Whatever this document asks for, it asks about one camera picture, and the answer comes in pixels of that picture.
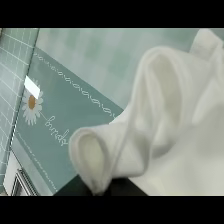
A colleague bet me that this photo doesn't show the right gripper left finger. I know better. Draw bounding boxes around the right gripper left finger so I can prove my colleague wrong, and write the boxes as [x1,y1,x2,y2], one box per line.
[54,174,96,197]

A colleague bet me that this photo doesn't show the silver frame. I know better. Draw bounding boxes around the silver frame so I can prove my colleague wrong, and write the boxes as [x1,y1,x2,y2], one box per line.
[2,149,39,197]

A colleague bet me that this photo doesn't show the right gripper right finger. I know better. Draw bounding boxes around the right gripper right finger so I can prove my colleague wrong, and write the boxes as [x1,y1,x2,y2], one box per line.
[104,178,148,197]

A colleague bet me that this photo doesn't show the white T-shirt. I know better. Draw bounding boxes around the white T-shirt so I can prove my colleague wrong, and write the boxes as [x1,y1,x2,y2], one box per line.
[68,28,224,197]

